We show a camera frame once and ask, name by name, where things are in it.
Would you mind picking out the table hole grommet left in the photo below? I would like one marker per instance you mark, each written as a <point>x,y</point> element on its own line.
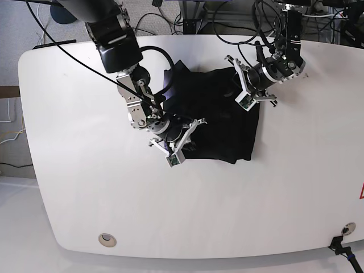
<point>107,240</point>

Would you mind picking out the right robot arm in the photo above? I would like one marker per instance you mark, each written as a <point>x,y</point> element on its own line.
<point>165,113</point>

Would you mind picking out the table hole grommet right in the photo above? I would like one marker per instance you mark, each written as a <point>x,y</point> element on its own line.
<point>348,229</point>

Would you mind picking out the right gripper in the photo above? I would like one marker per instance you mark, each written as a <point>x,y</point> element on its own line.
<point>173,133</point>

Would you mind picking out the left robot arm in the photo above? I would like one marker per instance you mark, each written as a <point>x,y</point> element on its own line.
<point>277,61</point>

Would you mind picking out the dark blue round base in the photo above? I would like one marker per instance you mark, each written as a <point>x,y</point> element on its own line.
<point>61,15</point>

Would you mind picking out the red warning sticker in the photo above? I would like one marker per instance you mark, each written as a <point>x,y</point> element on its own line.
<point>362,193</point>

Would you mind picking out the table hole grommet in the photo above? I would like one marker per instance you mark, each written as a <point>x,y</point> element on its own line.
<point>348,229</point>
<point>107,240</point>

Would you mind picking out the black frame base bracket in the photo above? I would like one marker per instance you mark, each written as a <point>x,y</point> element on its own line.
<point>191,26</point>

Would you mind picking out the black T-shirt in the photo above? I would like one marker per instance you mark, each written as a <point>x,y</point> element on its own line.
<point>230,132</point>

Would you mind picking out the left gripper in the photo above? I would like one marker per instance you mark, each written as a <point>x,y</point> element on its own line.
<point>254,80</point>

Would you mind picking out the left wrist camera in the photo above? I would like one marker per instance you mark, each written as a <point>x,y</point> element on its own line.
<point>245,101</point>

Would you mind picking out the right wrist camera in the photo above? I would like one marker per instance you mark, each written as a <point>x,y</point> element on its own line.
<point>175,159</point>

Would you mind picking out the black clamp with cable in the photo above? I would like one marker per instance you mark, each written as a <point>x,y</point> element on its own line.
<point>338,249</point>

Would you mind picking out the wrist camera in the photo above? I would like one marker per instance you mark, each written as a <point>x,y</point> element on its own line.
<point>245,101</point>
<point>175,159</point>

